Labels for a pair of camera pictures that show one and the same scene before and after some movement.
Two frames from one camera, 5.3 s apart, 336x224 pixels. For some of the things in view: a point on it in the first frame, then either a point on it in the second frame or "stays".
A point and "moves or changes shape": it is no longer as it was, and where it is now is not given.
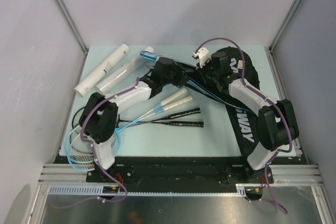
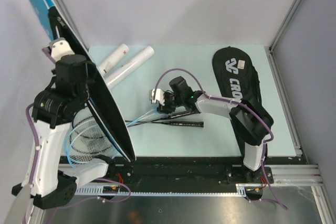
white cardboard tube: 85,87 stays
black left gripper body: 176,76 -> 84,92
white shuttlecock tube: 145,54 stays
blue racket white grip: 171,97 moves or changes shape
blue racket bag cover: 201,81 -> 101,97
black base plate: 179,171 stays
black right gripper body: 208,73 -> 170,104
